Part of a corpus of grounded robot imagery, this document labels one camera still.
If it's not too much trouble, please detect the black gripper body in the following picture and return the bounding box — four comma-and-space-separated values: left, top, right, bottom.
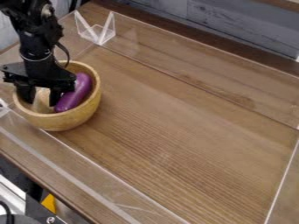
0, 54, 77, 92

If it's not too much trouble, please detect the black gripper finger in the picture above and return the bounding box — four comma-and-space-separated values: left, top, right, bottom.
50, 88, 62, 107
17, 82, 37, 104

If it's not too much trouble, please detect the purple toy eggplant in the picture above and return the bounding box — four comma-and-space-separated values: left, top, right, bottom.
54, 73, 93, 113

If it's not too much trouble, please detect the brown wooden bowl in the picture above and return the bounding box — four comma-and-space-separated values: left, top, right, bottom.
14, 61, 102, 131

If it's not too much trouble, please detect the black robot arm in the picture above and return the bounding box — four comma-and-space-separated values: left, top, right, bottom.
0, 0, 77, 106

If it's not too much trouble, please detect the yellow black device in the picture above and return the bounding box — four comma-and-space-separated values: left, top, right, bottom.
42, 193, 71, 224

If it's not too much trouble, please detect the clear acrylic corner bracket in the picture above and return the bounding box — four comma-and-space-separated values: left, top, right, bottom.
74, 11, 117, 46

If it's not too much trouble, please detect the clear acrylic tray wall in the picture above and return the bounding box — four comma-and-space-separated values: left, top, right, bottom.
0, 3, 299, 224

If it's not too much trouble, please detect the black cable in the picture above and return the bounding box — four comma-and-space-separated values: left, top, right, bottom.
0, 199, 15, 224

